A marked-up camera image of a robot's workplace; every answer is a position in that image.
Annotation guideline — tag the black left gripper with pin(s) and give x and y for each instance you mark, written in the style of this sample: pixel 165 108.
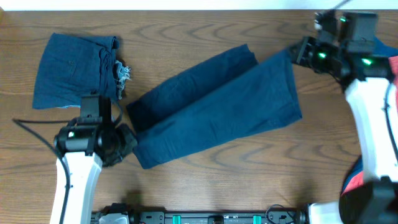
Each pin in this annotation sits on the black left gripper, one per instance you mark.
pixel 129 140

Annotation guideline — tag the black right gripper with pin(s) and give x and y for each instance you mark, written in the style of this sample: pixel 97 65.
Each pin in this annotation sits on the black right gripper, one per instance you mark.
pixel 301 57

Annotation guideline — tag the navy blue shorts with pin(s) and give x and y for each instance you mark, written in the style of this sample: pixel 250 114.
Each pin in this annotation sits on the navy blue shorts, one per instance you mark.
pixel 229 96

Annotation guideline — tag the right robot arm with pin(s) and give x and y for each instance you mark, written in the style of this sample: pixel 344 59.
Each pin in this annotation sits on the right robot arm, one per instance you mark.
pixel 345 48

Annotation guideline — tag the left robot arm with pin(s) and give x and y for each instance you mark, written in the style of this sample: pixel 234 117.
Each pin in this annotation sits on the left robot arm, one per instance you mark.
pixel 84 147

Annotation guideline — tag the blue shirt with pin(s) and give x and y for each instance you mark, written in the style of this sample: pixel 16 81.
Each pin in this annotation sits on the blue shirt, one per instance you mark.
pixel 354 177

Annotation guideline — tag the folded frayed denim shorts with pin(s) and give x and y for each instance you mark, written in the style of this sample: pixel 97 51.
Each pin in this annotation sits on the folded frayed denim shorts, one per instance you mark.
pixel 72 67

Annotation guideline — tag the coral red shirt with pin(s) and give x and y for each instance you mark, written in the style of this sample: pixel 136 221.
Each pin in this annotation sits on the coral red shirt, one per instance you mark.
pixel 395 68

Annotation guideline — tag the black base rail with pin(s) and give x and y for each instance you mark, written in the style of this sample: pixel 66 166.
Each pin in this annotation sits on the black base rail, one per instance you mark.
pixel 122 213

